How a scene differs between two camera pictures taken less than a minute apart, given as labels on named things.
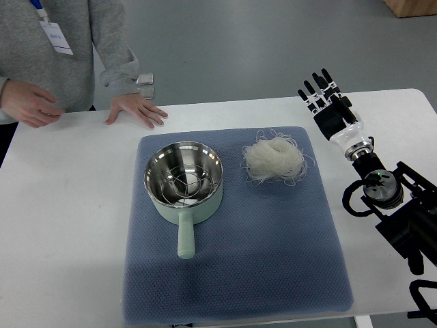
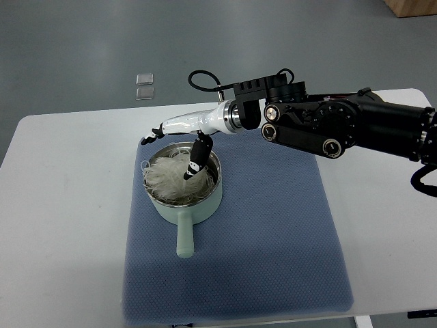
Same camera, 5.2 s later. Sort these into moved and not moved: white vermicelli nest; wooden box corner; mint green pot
Moved: white vermicelli nest
Not moved: wooden box corner; mint green pot
